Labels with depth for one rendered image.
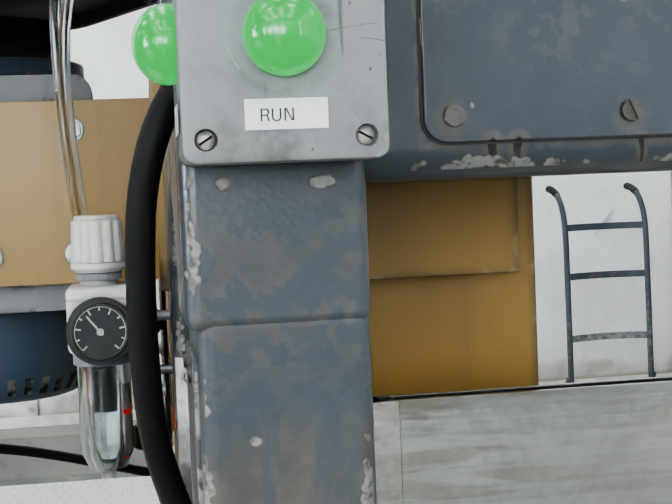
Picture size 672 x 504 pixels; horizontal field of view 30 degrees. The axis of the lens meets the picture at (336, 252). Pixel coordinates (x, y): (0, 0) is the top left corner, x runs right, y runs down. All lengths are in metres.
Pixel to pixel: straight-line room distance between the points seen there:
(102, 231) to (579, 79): 0.30
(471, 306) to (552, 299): 5.19
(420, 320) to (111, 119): 0.25
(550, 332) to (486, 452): 5.33
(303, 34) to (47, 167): 0.46
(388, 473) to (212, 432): 0.20
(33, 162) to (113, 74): 4.82
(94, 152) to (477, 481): 0.35
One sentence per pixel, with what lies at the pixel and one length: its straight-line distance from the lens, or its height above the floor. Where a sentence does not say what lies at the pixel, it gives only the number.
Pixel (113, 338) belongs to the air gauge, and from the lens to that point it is 0.69.
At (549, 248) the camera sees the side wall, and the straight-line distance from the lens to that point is 5.99.
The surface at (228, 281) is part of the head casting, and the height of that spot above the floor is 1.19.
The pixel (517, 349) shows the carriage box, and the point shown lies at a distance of 0.83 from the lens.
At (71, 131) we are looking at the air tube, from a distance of 0.69.
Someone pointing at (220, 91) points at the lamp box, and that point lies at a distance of 0.45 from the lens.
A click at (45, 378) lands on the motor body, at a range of 0.93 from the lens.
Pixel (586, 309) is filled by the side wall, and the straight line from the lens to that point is 6.07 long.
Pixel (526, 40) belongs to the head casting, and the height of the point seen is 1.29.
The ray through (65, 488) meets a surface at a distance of 0.68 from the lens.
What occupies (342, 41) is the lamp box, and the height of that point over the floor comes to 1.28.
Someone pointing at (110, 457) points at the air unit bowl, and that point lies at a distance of 0.72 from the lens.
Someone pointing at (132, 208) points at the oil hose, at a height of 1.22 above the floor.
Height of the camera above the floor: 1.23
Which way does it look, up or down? 3 degrees down
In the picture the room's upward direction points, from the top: 2 degrees counter-clockwise
